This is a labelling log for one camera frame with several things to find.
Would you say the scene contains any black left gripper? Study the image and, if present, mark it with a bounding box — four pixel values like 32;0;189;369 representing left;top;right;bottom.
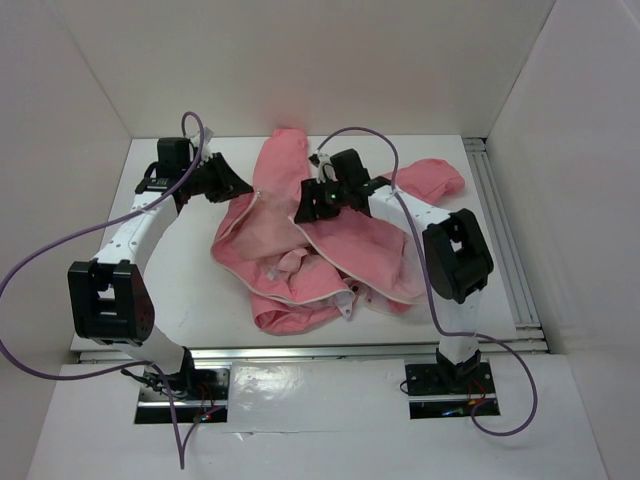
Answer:
181;152;252;204

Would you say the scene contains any aluminium front rail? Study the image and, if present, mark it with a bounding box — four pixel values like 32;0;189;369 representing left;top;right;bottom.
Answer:
74;339;501;364

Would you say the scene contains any aluminium right side rail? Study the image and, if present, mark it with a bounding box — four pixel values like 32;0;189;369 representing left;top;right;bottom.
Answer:
462;138;550;354

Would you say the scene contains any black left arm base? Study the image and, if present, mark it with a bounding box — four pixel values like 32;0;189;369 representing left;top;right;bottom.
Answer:
120;367;231;425

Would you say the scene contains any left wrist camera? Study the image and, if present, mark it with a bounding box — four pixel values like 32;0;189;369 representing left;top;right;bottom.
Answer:
189;127;215;150

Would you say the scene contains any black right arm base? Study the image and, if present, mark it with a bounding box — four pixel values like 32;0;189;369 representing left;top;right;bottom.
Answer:
399;362;500;420

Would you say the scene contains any pink zip-up jacket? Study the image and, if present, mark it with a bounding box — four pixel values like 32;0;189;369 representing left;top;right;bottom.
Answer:
209;127;467;337

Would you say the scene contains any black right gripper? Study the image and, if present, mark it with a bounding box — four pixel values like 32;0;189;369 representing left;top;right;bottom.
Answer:
294;177;350;224

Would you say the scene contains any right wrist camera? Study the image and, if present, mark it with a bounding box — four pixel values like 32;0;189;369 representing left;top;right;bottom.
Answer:
309;151;336;183

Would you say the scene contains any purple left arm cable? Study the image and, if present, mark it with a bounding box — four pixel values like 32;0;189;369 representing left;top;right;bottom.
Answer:
0;110;224;469

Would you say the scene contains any aluminium rail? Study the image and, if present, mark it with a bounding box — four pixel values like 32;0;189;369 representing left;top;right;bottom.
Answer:
462;138;550;354
74;339;501;364

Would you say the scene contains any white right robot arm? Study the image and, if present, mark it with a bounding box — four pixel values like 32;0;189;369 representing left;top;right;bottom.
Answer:
294;149;494;392

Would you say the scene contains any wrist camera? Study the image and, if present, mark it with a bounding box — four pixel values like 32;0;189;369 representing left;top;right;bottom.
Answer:
309;151;336;183
189;127;215;150

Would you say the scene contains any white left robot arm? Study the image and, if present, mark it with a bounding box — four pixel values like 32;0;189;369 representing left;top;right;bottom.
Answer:
67;130;253;399

